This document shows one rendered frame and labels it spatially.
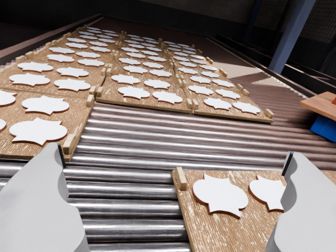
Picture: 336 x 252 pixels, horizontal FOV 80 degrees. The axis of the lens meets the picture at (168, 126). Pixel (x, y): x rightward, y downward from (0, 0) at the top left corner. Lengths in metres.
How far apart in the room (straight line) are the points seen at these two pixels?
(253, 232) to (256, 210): 0.07
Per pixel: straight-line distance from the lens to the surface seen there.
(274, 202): 0.60
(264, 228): 0.54
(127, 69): 1.26
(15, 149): 0.63
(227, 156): 0.72
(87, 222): 0.47
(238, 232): 0.50
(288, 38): 2.37
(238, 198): 0.55
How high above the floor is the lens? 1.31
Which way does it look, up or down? 30 degrees down
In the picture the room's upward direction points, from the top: 13 degrees clockwise
